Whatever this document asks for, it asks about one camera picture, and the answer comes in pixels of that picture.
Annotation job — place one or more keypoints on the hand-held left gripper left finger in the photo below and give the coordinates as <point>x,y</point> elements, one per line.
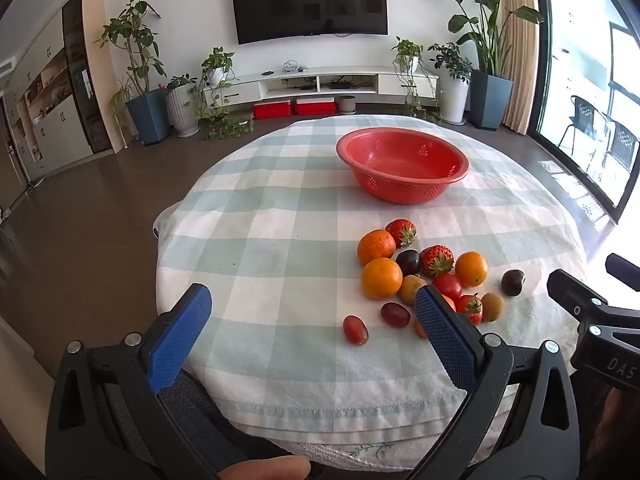
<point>177,340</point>

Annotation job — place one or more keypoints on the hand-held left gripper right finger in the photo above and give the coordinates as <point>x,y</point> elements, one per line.
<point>445,340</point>

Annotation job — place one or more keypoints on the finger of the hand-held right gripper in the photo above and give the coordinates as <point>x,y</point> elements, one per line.
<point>622,265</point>
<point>570,292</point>

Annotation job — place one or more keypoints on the orange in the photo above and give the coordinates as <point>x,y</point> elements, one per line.
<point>382,278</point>
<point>471,268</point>
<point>376,246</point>
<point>420,327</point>

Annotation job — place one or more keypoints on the red cherry tomato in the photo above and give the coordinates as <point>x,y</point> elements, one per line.
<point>447,286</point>
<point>470,308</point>

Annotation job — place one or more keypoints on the red grape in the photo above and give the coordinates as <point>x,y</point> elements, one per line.
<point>396,313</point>
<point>355,329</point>

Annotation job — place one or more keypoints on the dark purple plum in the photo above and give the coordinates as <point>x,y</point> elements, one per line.
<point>408,261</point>
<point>513,282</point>

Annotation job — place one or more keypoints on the red strawberry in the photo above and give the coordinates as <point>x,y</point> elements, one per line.
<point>437,260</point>
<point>401,232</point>

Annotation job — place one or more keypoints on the red plastic colander bowl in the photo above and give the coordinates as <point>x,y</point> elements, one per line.
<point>400,160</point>

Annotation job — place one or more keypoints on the person's left hand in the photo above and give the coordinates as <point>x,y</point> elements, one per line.
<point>265,467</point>

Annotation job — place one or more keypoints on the white floor vent grille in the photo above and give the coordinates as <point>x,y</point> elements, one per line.
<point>575,190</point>

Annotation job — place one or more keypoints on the black outdoor chair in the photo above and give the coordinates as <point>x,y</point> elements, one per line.
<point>622,145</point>
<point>582,120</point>

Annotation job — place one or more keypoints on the green white checked tablecloth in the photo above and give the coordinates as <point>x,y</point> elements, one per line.
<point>280,240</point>

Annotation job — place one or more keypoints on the large-leaf plant in blue-grey pot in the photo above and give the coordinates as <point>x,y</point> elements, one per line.
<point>490,97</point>

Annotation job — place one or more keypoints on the plant in tall white pot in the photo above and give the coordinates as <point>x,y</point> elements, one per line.
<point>454,97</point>

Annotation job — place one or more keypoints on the tall tree in blue-grey pot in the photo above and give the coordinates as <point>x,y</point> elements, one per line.
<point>147,115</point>

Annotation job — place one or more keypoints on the beige curtain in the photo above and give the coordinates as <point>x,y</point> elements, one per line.
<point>522,60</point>

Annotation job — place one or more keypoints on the plant in white ribbed pot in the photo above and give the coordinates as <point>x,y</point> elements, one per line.
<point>182,110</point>

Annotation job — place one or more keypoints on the red storage box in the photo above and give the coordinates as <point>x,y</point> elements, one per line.
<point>272,110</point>
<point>315,106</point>

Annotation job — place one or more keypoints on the small grey empty pot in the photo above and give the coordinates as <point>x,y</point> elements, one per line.
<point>346,105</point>

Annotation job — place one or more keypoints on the white television console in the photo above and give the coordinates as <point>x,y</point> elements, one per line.
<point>400,82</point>

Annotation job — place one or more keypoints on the trailing pothos in white pot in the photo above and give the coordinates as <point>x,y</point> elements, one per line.
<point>217,72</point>

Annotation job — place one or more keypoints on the black set-top box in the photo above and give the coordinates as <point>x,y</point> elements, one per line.
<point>340,84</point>

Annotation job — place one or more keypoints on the trailing vine plant on console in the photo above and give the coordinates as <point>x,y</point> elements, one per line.
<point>407,52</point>

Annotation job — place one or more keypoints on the ceiling air vent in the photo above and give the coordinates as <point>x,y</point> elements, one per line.
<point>7,67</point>

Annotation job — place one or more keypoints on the white wall cabinet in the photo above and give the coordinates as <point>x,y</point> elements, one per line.
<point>55,125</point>

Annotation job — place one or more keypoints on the dark tall wall panel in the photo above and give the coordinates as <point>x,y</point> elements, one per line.
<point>85,85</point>

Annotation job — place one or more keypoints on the black wall television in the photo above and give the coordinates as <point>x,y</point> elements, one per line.
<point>307,0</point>

